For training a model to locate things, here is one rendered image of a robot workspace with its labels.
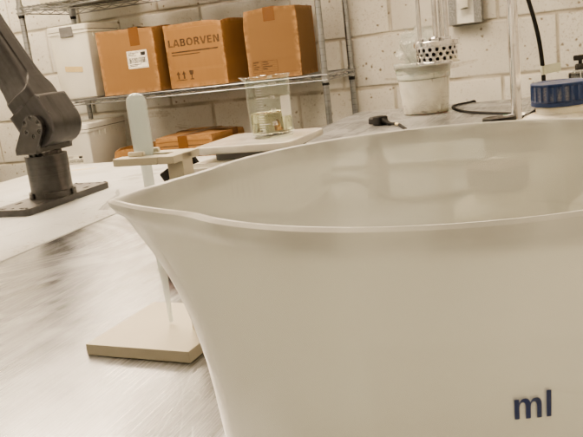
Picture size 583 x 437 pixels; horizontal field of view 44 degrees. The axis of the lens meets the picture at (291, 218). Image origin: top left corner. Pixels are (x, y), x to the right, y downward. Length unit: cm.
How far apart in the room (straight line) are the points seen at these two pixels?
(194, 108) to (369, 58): 91
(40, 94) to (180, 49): 210
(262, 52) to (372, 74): 53
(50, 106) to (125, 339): 67
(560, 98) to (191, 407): 40
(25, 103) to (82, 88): 238
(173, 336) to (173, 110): 318
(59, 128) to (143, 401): 73
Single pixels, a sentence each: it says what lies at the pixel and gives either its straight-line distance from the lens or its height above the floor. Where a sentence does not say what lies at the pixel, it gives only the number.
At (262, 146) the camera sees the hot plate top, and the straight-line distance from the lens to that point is 78.
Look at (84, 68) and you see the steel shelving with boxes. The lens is 348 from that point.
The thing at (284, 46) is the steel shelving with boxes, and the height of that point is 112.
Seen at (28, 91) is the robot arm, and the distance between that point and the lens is 112.
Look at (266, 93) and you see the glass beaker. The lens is 81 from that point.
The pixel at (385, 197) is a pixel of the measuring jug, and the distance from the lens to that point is 23.
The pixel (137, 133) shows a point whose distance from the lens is 47.
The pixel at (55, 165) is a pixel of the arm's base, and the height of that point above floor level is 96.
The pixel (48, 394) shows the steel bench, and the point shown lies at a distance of 46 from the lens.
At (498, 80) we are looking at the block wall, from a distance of 315.
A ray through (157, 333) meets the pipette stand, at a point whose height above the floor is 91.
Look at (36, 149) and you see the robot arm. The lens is 111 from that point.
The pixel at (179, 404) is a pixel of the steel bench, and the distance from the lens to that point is 41.
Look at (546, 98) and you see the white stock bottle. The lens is 64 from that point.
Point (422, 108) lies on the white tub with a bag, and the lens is 178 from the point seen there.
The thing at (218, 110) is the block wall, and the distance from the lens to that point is 352.
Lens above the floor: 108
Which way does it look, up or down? 13 degrees down
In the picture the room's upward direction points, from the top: 7 degrees counter-clockwise
